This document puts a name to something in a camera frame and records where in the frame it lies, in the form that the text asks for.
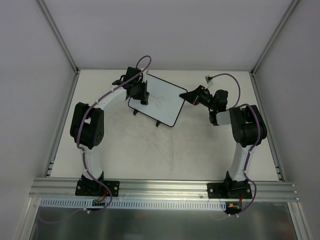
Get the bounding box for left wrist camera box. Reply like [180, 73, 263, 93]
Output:
[140, 68, 148, 83]

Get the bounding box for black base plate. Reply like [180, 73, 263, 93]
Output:
[206, 182, 253, 200]
[75, 178, 120, 197]

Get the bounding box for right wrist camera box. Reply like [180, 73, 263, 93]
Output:
[204, 75, 213, 85]

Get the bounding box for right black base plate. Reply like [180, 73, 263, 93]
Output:
[206, 182, 253, 200]

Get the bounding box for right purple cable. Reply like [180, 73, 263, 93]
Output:
[208, 73, 258, 218]

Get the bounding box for aluminium mounting rail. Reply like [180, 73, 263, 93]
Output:
[28, 177, 300, 202]

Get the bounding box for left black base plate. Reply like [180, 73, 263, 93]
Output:
[75, 178, 120, 197]

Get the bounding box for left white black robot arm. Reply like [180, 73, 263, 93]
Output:
[70, 67, 150, 195]

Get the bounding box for purple cable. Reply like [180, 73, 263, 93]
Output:
[208, 73, 258, 218]
[38, 55, 153, 225]

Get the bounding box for white whiteboard black frame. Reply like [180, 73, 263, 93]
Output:
[128, 74, 188, 128]

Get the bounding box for right aluminium frame post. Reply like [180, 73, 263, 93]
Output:
[250, 0, 300, 76]

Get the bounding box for black felt whiteboard eraser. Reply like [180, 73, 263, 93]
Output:
[140, 99, 148, 106]

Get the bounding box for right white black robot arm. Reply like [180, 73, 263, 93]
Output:
[179, 85, 268, 200]

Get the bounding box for left aluminium frame post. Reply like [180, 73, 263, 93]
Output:
[35, 0, 79, 74]

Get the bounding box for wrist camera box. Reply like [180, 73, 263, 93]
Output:
[204, 75, 213, 85]
[140, 68, 148, 83]

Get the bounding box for white slotted cable duct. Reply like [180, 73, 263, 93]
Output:
[39, 198, 227, 211]

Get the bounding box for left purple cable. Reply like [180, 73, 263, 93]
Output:
[38, 55, 153, 225]

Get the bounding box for aluminium frame post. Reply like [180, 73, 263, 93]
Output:
[250, 0, 300, 76]
[35, 0, 79, 74]

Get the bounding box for metal easel stand black feet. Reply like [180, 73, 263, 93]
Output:
[133, 108, 162, 128]

